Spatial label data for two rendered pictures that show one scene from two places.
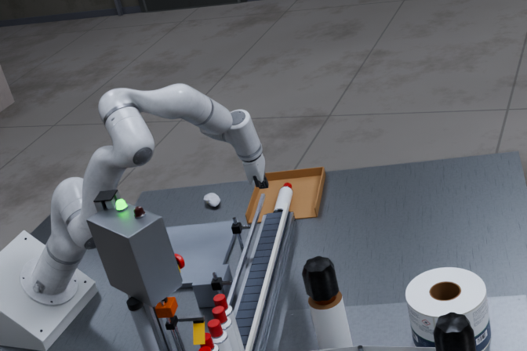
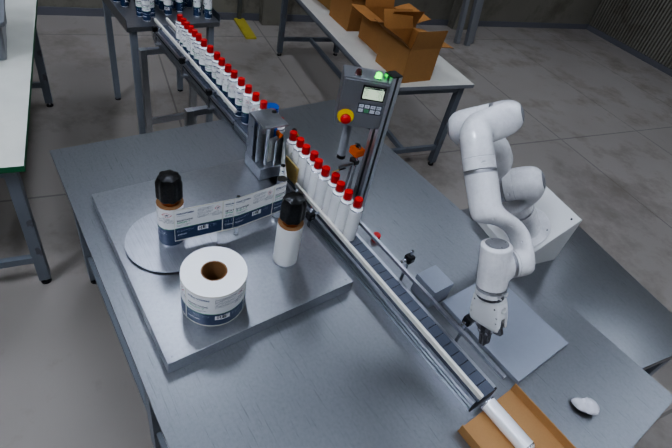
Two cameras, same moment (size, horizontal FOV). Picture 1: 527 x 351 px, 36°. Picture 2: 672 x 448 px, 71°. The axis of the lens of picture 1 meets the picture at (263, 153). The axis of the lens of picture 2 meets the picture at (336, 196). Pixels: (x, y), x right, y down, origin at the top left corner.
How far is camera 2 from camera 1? 2.56 m
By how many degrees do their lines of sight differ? 94
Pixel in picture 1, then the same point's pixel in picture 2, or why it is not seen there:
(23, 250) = (559, 215)
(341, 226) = (419, 426)
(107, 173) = not seen: hidden behind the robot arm
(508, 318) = (174, 331)
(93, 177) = not seen: hidden behind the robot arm
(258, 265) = (422, 316)
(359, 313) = (297, 296)
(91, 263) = (561, 289)
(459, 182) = not seen: outside the picture
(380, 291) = (308, 347)
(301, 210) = (484, 434)
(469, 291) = (194, 275)
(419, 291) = (235, 265)
